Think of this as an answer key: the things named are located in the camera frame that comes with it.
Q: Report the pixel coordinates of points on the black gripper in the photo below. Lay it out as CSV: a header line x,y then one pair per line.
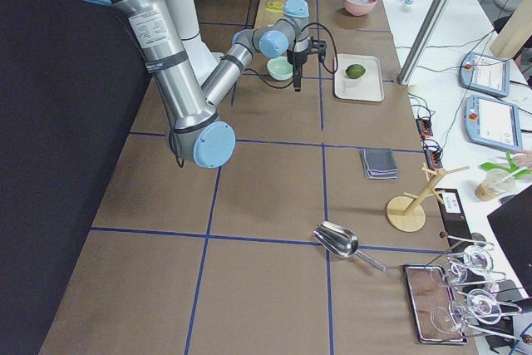
x,y
296,60

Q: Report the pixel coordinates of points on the mint green bowl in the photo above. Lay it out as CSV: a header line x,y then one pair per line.
x,y
279,68

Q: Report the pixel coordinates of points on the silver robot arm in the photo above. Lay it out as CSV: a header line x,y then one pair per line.
x,y
192,81

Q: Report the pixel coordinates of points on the green avocado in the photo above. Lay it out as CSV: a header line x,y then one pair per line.
x,y
355,71

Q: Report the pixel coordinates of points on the cream rabbit tray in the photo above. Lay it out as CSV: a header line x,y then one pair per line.
x,y
368,87

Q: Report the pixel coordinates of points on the bamboo cutting board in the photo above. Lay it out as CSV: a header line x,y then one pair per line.
x,y
264,18

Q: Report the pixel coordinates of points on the grey folded cloth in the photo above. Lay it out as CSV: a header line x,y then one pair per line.
x,y
379,164

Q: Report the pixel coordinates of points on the upper teach pendant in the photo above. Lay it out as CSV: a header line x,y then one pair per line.
x,y
486,74

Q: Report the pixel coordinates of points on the teach pendant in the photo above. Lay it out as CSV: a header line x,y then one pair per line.
x,y
493,123
486,74

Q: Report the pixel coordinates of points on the metal scoop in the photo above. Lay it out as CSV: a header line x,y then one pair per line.
x,y
343,243

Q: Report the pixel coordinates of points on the wooden mug tree stand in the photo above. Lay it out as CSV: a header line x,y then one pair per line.
x,y
405,212

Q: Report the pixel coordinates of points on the lower teach pendant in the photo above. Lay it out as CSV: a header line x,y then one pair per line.
x,y
493,123

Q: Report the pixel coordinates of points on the iced coffee cup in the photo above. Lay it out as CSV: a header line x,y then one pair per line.
x,y
495,183

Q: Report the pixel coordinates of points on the glass cup rack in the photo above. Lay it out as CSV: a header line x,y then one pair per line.
x,y
464,271

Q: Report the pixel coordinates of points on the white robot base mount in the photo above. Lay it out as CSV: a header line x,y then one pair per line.
x,y
202,59

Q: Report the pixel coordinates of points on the aluminium frame post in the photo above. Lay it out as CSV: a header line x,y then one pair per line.
x,y
427,28

